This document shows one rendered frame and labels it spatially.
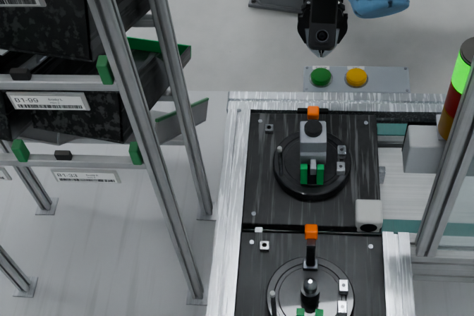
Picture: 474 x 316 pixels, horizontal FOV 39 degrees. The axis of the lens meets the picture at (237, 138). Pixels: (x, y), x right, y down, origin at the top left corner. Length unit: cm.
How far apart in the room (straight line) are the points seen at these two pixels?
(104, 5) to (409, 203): 79
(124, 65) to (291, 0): 95
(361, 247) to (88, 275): 51
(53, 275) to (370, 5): 82
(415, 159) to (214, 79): 66
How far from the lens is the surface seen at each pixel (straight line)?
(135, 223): 134
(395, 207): 127
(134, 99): 74
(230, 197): 123
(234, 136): 129
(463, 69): 83
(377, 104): 134
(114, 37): 67
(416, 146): 95
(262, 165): 124
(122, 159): 87
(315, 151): 115
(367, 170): 124
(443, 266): 122
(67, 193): 141
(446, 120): 91
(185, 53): 108
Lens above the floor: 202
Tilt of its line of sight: 55 degrees down
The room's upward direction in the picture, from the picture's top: 8 degrees counter-clockwise
